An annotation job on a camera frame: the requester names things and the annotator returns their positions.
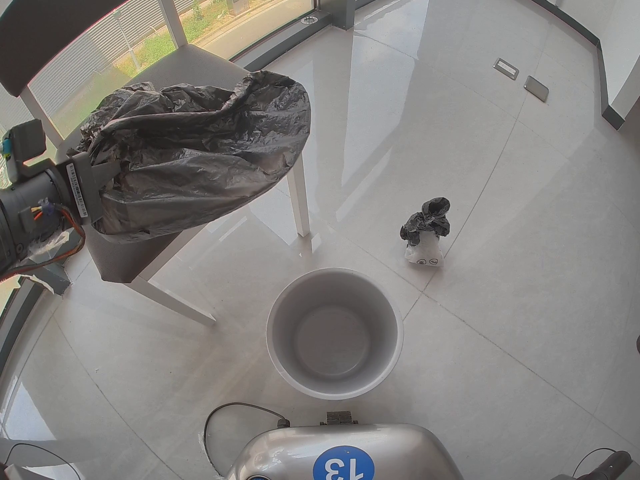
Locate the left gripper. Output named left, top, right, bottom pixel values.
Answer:
left=50, top=150, right=121, bottom=227

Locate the black plastic bag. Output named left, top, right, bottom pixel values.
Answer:
left=75, top=69, right=312, bottom=245

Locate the black plastic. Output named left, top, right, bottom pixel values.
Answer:
left=400, top=197, right=452, bottom=245

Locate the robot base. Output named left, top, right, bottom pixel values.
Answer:
left=227, top=410, right=468, bottom=480

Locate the white trash bin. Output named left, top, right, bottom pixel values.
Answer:
left=266, top=267, right=405, bottom=400

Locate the grey padded white-framed chair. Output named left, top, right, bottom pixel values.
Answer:
left=0, top=0, right=312, bottom=327

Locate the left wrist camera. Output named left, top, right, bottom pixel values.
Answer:
left=0, top=120, right=49, bottom=189

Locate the black cable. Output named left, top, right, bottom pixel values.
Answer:
left=0, top=440, right=82, bottom=480
left=202, top=402, right=292, bottom=480
left=572, top=446, right=620, bottom=477

